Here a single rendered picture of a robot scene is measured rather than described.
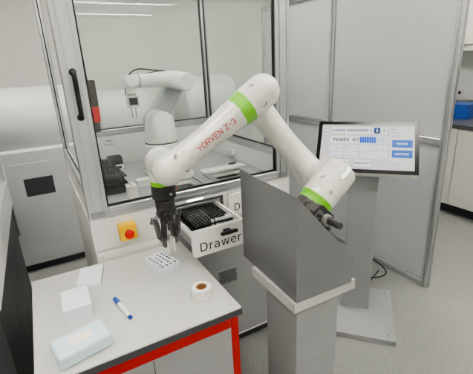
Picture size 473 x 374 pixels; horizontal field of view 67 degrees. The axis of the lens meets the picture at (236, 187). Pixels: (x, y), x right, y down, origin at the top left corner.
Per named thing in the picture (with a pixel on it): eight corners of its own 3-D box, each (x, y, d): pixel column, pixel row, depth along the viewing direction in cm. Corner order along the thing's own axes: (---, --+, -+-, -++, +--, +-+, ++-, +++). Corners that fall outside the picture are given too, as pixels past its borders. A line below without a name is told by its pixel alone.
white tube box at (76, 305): (94, 316, 120) (91, 303, 118) (66, 326, 116) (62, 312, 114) (89, 296, 130) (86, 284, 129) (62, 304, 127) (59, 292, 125)
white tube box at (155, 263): (180, 268, 146) (179, 260, 144) (162, 277, 140) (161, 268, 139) (162, 258, 154) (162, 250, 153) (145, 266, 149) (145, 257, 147)
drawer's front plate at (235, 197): (277, 202, 193) (277, 183, 189) (229, 215, 180) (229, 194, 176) (275, 202, 194) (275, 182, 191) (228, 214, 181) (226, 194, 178)
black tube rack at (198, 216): (234, 230, 159) (233, 217, 157) (197, 240, 151) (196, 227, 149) (212, 214, 178) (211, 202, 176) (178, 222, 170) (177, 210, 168)
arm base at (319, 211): (345, 244, 116) (356, 230, 117) (318, 217, 111) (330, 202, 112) (304, 223, 141) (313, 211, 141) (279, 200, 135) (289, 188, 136)
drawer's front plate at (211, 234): (257, 239, 154) (256, 215, 151) (194, 258, 141) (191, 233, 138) (255, 237, 156) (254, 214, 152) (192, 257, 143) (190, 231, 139)
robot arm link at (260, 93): (280, 98, 135) (259, 72, 133) (291, 90, 122) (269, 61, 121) (243, 129, 133) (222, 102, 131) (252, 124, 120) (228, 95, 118)
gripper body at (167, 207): (168, 192, 143) (170, 214, 146) (149, 198, 137) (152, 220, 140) (179, 197, 138) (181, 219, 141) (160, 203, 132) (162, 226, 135)
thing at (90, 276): (101, 284, 138) (100, 280, 137) (76, 289, 135) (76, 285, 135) (103, 267, 149) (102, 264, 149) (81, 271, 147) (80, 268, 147)
